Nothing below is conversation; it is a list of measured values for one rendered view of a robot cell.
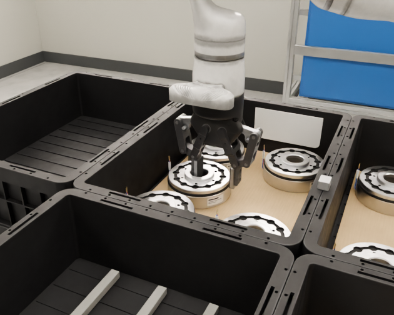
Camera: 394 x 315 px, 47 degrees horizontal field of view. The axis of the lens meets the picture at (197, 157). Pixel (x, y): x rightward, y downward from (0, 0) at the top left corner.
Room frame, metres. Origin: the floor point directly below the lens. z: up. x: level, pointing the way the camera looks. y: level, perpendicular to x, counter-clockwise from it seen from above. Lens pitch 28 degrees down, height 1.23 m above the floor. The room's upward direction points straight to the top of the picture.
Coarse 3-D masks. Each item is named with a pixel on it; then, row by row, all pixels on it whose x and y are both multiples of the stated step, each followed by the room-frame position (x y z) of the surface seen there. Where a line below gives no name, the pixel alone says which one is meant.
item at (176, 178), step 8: (176, 168) 0.65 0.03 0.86; (184, 168) 0.65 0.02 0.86; (216, 168) 0.65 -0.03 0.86; (224, 168) 0.65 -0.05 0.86; (168, 176) 0.63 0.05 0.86; (176, 176) 0.63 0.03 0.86; (216, 176) 0.63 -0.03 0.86; (224, 176) 0.63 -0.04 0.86; (176, 184) 0.60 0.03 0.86; (184, 184) 0.61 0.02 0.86; (192, 184) 0.60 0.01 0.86; (200, 184) 0.60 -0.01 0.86; (208, 184) 0.60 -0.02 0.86; (216, 184) 0.60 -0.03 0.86; (224, 184) 0.60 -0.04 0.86; (192, 192) 0.58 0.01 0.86; (200, 192) 0.58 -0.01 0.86; (208, 192) 0.59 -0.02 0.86
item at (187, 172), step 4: (188, 168) 0.65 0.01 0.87; (204, 168) 0.65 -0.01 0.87; (208, 168) 0.65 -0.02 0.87; (184, 172) 0.63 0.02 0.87; (188, 172) 0.63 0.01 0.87; (208, 172) 0.63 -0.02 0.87; (212, 172) 0.63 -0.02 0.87; (184, 176) 0.63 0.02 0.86; (188, 176) 0.62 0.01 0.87; (192, 176) 0.62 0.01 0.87; (204, 176) 0.62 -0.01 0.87; (208, 176) 0.62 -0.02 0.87; (212, 176) 0.62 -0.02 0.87; (192, 180) 0.61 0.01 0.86; (196, 180) 0.61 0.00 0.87; (200, 180) 0.61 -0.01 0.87; (204, 180) 0.61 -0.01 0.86; (208, 180) 0.61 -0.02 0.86
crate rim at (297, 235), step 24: (168, 120) 0.71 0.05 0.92; (336, 144) 0.61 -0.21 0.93; (96, 168) 0.53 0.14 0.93; (96, 192) 0.47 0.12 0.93; (120, 192) 0.47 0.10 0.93; (312, 192) 0.47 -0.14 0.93; (192, 216) 0.42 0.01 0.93; (312, 216) 0.43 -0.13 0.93; (264, 240) 0.38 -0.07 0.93; (288, 240) 0.38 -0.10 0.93
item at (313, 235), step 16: (352, 128) 0.67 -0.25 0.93; (352, 144) 0.62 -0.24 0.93; (336, 160) 0.56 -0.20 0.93; (336, 176) 0.51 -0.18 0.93; (320, 208) 0.44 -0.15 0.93; (320, 224) 0.41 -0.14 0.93; (304, 240) 0.38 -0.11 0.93; (336, 256) 0.35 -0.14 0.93; (352, 256) 0.35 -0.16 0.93; (384, 272) 0.33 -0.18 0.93
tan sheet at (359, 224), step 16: (352, 192) 0.63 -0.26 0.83; (352, 208) 0.58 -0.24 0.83; (368, 208) 0.58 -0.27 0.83; (352, 224) 0.54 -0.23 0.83; (368, 224) 0.54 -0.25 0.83; (384, 224) 0.54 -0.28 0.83; (336, 240) 0.51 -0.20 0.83; (352, 240) 0.51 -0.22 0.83; (368, 240) 0.51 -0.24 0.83; (384, 240) 0.51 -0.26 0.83
